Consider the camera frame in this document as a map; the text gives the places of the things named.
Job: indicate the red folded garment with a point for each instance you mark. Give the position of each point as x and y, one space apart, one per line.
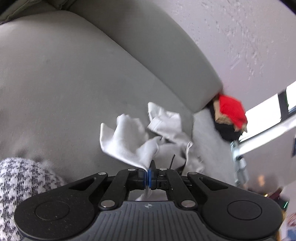
234 110

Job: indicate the olive back pillow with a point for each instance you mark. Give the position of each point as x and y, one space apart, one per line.
13 9

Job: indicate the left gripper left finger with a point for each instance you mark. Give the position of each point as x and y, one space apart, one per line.
120 186

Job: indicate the tan folded garment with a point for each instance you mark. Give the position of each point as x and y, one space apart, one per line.
221 118

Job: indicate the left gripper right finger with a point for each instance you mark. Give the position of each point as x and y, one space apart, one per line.
172 183

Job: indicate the black folded garment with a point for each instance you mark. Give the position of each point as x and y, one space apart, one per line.
227 132

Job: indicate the white printed t-shirt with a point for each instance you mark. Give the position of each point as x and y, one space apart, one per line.
163 141

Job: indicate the grey seat cushion right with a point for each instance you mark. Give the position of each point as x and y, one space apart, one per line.
214 152

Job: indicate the grey round sofa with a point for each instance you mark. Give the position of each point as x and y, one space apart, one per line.
63 73

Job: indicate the houndstooth trouser leg left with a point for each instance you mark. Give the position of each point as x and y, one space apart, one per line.
21 179

